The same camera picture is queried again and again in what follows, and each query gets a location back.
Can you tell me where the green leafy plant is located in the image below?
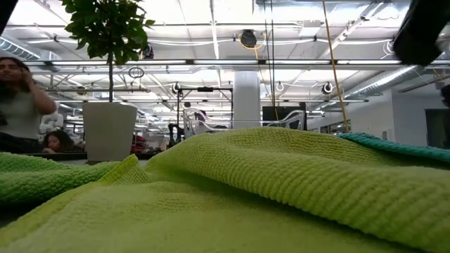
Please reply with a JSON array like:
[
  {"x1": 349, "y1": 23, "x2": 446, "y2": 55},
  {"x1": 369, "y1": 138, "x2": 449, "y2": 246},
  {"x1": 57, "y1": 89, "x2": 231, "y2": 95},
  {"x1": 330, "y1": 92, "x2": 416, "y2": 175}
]
[{"x1": 61, "y1": 0, "x2": 156, "y2": 103}]

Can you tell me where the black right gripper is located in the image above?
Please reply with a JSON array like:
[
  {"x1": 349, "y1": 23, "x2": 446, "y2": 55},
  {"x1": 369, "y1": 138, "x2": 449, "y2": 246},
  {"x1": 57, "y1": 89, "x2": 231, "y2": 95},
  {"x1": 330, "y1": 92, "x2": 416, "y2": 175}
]
[{"x1": 392, "y1": 0, "x2": 450, "y2": 66}]

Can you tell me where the white plant pot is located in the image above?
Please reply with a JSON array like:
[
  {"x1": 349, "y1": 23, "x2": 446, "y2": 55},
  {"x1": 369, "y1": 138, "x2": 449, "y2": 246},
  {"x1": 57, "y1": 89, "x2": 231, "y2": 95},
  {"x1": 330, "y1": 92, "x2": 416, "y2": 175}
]
[{"x1": 82, "y1": 102, "x2": 139, "y2": 165}]

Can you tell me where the white round column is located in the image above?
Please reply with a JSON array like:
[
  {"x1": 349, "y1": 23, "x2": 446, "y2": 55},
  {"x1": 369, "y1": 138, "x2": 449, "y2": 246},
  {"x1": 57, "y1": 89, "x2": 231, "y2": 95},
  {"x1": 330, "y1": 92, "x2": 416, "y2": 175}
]
[{"x1": 233, "y1": 71, "x2": 262, "y2": 129}]

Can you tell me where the silver ventilation duct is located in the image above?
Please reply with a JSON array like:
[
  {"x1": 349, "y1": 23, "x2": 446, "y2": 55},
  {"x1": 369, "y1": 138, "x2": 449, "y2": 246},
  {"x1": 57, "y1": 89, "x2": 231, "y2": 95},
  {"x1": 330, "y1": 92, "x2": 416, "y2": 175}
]
[{"x1": 344, "y1": 65, "x2": 421, "y2": 101}]

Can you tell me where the black metal frame stand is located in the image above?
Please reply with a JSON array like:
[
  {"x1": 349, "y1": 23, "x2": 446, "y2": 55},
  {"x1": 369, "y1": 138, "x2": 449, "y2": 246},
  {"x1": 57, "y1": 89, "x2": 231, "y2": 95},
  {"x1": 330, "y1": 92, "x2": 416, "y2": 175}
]
[{"x1": 176, "y1": 86, "x2": 235, "y2": 140}]

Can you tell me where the clear plastic bin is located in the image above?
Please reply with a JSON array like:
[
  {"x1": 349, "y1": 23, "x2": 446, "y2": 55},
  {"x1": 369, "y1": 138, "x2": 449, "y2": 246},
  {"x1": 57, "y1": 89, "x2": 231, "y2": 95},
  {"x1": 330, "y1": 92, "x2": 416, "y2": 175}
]
[{"x1": 182, "y1": 108, "x2": 306, "y2": 140}]

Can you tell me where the teal blue microfiber towel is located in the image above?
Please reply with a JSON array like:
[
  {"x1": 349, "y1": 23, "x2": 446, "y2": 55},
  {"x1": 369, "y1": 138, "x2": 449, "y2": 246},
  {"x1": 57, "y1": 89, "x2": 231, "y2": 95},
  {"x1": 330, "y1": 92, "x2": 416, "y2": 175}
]
[{"x1": 338, "y1": 131, "x2": 450, "y2": 164}]

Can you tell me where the yellow cable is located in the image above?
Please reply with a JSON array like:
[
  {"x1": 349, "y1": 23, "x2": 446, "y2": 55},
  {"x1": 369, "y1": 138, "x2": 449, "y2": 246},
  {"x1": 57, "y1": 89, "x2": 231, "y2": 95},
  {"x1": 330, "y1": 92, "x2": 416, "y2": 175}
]
[{"x1": 321, "y1": 0, "x2": 352, "y2": 134}]

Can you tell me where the black screen panel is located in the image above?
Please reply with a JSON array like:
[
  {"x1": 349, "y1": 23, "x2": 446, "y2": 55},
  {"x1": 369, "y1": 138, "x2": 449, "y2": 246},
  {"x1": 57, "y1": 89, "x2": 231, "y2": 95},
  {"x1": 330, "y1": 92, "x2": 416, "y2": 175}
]
[{"x1": 262, "y1": 106, "x2": 307, "y2": 131}]

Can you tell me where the black cable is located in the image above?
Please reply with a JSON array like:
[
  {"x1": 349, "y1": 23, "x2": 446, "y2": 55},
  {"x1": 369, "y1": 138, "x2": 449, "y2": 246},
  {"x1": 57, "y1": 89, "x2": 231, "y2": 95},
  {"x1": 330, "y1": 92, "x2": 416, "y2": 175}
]
[{"x1": 262, "y1": 0, "x2": 279, "y2": 110}]

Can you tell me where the black ceiling cable reel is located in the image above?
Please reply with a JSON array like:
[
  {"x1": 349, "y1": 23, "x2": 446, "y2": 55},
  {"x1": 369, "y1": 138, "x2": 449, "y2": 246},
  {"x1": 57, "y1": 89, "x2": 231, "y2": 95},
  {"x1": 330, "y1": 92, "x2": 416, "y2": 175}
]
[{"x1": 240, "y1": 29, "x2": 258, "y2": 49}]

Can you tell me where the yellow-green microfiber towel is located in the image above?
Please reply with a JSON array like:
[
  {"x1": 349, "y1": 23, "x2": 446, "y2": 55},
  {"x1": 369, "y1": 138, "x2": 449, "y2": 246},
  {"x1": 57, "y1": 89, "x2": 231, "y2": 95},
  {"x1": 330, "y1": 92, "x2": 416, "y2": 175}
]
[{"x1": 0, "y1": 126, "x2": 450, "y2": 253}]

